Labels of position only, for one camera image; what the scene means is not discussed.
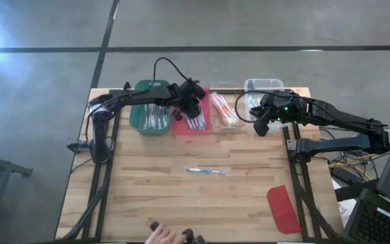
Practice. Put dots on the red plastic lid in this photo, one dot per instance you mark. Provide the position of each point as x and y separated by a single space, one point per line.
283 210

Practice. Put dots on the large clear plastic bin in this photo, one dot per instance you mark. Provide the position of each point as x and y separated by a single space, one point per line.
252 84

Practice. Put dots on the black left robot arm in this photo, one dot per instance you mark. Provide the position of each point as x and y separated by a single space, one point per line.
130 98

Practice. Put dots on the person's hand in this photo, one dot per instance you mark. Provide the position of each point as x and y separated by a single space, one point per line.
162 237

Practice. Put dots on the pink plastic bin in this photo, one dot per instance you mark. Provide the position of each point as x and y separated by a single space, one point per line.
181 128

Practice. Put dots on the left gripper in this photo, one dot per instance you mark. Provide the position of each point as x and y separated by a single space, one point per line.
190 98

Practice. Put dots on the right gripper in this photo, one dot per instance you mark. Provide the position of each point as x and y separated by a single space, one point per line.
279 108

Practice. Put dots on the black power brick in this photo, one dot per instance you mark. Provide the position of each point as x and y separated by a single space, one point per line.
345 175

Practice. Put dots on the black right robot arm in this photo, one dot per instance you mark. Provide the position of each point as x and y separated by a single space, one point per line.
344 118

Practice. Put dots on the white paper sheet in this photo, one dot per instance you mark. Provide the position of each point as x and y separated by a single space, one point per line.
347 210

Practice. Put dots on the dark open laptop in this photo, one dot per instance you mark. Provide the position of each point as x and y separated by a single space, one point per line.
378 223

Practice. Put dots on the small clear plastic bin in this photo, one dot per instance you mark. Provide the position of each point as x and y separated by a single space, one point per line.
215 127

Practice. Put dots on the black desk crossbar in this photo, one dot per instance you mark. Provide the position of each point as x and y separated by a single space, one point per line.
354 191

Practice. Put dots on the green toothbrush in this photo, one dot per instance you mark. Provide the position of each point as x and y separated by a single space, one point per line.
147 117
252 101

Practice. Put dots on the green plastic bin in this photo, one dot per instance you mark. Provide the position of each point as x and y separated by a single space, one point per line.
141 127

